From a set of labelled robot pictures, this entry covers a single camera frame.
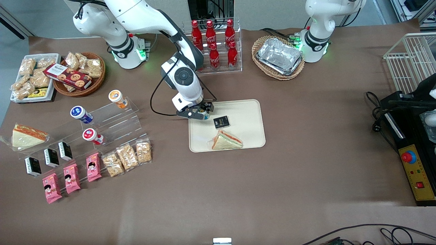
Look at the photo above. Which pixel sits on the white plastic bin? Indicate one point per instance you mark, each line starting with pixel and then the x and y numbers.
pixel 56 56

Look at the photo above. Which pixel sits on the aluminium foil tray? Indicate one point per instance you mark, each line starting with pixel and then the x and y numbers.
pixel 279 56

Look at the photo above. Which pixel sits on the pink snack pack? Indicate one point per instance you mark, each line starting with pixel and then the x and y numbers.
pixel 72 178
pixel 93 167
pixel 51 188

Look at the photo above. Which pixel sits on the small electronics board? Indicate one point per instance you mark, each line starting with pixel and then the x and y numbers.
pixel 335 241

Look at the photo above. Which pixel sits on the black equipment stand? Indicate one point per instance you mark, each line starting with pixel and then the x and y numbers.
pixel 197 8

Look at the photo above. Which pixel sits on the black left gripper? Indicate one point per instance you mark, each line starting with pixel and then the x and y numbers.
pixel 423 88

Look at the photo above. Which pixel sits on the brown round wicker basket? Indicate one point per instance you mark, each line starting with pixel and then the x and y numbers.
pixel 96 85

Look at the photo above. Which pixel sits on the red cookie box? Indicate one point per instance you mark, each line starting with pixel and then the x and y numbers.
pixel 68 77

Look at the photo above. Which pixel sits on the clear acrylic bottle rack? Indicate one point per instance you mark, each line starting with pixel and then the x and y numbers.
pixel 238 51

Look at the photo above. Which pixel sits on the clear cracker packet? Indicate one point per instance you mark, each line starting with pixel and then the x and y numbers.
pixel 113 164
pixel 143 151
pixel 127 157

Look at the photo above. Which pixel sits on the red cap gum bottle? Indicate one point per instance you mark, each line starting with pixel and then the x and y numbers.
pixel 90 134

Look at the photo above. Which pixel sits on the beige plastic tray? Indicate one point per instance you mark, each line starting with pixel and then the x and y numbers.
pixel 245 115

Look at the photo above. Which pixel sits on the orange cap gum bottle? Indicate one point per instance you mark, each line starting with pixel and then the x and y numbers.
pixel 116 97

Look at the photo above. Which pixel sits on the light oval wicker basket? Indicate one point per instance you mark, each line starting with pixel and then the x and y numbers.
pixel 257 51

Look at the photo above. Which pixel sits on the clear acrylic stepped stand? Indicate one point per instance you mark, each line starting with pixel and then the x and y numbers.
pixel 131 117

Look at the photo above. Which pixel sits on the small black carton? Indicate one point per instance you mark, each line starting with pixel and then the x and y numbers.
pixel 65 151
pixel 51 158
pixel 33 166

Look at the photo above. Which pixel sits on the clear bag of puffed snack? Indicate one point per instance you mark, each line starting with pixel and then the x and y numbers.
pixel 28 66
pixel 20 82
pixel 72 60
pixel 93 68
pixel 69 88
pixel 46 63
pixel 39 79
pixel 24 92
pixel 82 59

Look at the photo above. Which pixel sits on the small white device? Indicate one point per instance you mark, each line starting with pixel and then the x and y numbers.
pixel 222 241

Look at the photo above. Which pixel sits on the red emergency stop button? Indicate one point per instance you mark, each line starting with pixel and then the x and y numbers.
pixel 407 157

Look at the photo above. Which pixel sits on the green cap gum bottle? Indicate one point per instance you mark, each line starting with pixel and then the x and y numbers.
pixel 205 117

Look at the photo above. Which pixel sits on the black and yellow control box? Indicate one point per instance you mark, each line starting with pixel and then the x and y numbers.
pixel 408 136

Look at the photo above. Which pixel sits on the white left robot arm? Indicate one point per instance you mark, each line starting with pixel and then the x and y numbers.
pixel 320 41

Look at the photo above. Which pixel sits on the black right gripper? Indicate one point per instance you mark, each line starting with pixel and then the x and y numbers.
pixel 205 107

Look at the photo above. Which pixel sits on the blue cap gum bottle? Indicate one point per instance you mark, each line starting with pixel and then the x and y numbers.
pixel 78 112

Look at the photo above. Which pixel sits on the wrapped triangle sandwich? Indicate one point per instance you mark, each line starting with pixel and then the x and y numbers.
pixel 224 141
pixel 24 137

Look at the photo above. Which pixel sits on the metal frame rack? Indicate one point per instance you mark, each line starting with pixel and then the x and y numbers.
pixel 425 13

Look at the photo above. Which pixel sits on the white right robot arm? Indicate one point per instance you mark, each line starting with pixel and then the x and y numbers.
pixel 184 78

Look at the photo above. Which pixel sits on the small black snack packet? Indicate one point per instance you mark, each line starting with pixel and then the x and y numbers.
pixel 221 122

